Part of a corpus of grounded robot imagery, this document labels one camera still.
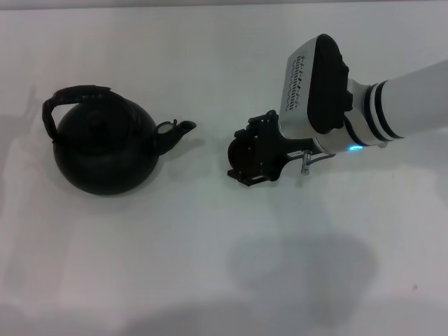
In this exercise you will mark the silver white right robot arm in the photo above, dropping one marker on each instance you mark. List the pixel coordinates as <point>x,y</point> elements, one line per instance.
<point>413,101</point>

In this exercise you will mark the black round teapot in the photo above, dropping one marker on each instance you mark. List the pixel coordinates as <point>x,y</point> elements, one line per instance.
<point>105,161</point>

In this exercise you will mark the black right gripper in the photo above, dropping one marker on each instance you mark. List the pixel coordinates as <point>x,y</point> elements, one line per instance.
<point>271,147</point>

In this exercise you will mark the small dark teacup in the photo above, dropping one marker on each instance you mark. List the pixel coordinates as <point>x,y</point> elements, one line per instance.
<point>241,154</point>

